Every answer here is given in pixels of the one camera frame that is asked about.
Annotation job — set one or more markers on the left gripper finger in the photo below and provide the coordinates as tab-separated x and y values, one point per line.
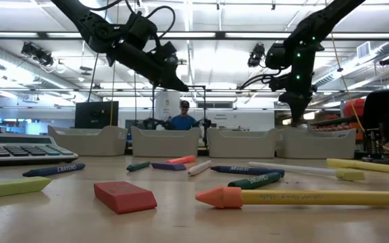
174	82

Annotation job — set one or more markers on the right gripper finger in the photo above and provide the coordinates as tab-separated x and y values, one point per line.
296	113

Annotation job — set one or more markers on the blue crayon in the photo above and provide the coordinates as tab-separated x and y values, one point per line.
245	170
52	170

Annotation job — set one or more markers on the neon orange pen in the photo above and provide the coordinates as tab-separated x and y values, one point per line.
181	159

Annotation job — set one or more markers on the dark green pen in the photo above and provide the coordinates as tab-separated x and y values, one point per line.
253	181

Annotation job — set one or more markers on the yellow pencil pink eraser cap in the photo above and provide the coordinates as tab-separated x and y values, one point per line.
299	198

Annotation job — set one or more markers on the white crayon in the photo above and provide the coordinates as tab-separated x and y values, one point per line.
199	168

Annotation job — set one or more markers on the green crayon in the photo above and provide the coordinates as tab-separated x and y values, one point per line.
138	166

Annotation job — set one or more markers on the red eraser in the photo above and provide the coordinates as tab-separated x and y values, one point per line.
123	197

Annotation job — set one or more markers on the yellow eraser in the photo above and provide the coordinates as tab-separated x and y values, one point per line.
8	188

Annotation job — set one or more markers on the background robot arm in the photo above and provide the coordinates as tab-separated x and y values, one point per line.
204	125
155	124

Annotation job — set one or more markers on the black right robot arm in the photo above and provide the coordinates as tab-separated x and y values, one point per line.
316	27

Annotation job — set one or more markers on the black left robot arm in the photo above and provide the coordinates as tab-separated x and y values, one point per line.
90	23

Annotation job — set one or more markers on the shelf with red bins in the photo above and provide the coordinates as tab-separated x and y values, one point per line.
353	108

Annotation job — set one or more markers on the white cylindrical tank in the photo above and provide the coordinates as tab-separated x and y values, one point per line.
164	108

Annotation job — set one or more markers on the grey plastic bin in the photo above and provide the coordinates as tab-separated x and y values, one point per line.
316	146
90	143
241	145
164	145

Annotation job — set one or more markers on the person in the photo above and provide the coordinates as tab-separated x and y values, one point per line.
182	123

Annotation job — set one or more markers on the black overhead light beam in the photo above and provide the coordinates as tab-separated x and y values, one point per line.
219	35

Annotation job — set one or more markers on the black monitor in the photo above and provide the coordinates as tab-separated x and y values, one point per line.
96	114

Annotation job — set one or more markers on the black ceiling device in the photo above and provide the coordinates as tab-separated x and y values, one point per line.
37	54
387	61

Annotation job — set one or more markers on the grey desk calculator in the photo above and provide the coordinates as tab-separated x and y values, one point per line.
19	150

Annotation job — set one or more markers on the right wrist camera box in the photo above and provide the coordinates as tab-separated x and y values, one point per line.
279	83

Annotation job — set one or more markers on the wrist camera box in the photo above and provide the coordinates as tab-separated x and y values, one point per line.
279	83
167	54

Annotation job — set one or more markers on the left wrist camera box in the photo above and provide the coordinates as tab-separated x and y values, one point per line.
167	54

